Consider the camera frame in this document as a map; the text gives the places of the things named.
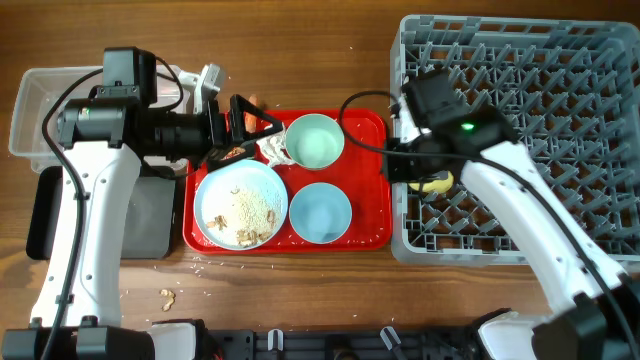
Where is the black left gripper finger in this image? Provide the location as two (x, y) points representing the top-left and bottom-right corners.
(205, 142), (256, 171)
(228, 93), (284, 146)

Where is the yellow cup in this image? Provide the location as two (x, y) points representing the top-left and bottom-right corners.
(408, 171), (454, 193)

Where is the mint green bowl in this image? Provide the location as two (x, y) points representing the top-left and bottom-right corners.
(284, 114), (345, 170)

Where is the light blue bowl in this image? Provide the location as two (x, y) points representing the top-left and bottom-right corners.
(289, 182), (353, 245)

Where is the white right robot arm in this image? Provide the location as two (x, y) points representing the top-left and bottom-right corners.
(384, 69), (639, 359)

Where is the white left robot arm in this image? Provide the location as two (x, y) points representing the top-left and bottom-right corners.
(1, 47), (265, 359)

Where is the black waste bin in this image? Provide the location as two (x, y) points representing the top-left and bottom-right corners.
(26, 166), (176, 260)

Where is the grey dishwasher rack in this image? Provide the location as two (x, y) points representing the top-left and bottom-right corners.
(390, 15), (639, 274)

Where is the orange carrot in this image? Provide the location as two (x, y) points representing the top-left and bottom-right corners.
(244, 94), (259, 133)

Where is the red snack wrapper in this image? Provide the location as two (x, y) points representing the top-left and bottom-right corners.
(222, 147), (246, 160)

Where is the crumpled white napkin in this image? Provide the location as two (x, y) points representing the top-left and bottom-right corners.
(256, 129), (296, 168)

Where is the light blue plate with rice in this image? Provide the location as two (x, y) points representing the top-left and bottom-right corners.
(193, 160), (288, 251)

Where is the red plastic tray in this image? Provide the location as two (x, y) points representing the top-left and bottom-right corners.
(182, 108), (392, 255)

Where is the peanut shell on table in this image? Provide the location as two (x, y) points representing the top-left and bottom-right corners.
(159, 289), (176, 312)

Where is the clear plastic bin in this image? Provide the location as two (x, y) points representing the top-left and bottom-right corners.
(8, 64), (194, 174)

